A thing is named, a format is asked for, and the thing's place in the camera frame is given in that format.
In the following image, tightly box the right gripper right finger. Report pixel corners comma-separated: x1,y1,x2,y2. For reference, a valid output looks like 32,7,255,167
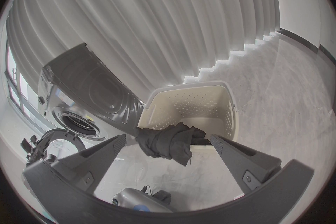
210,134,282,196

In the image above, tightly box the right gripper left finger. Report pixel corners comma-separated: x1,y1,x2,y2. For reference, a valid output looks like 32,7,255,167
56,134,127,193

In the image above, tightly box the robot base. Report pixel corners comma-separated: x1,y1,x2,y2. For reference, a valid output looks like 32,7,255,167
111,186,174,213

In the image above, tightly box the washing machine door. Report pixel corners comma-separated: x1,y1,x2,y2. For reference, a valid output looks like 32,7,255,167
39,128,87,164

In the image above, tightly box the cream laundry basket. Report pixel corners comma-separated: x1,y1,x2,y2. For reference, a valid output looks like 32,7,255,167
136,82,240,156

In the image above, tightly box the grey washing machine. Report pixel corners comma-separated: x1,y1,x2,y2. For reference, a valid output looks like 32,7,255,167
38,43,145,141

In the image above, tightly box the black garment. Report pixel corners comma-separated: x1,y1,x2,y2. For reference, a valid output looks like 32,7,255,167
135,122,213,167

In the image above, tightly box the window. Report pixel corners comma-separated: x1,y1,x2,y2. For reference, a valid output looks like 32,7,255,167
5,43,40,126

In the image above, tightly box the white curtain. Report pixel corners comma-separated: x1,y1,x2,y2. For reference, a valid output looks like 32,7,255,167
6,0,280,87

